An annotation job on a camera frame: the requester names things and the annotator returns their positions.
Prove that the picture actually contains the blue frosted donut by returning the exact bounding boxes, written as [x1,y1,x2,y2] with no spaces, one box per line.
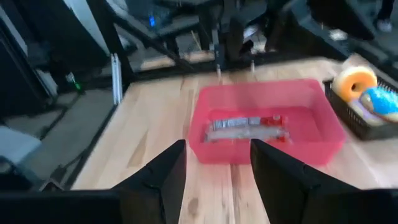
[360,86,398,123]

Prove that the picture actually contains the blue donut white drizzle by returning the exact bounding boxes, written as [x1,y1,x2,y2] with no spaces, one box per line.
[331,64,379,103]

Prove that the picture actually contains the black leaning panel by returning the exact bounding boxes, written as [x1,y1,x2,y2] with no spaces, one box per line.
[0,0,108,128]

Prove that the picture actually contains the pink translucent plastic tray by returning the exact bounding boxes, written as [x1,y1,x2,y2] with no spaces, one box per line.
[187,78,346,166]

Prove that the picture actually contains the silver metal bracket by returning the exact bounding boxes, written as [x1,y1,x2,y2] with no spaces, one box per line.
[111,52,123,106]

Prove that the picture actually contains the red silver candy package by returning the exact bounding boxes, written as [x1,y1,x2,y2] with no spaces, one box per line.
[203,114,292,144]

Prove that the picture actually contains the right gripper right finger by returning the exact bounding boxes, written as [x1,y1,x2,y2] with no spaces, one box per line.
[249,138,361,224]

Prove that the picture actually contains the pale grey chair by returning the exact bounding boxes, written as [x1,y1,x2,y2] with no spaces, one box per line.
[0,124,43,166]

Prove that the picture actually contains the person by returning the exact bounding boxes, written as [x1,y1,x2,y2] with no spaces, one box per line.
[376,0,398,34]

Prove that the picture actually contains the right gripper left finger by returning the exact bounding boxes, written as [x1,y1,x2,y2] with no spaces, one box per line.
[111,139,188,224]

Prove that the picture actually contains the black mesh basket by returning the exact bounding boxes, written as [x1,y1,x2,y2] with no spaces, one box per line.
[322,74,398,141]

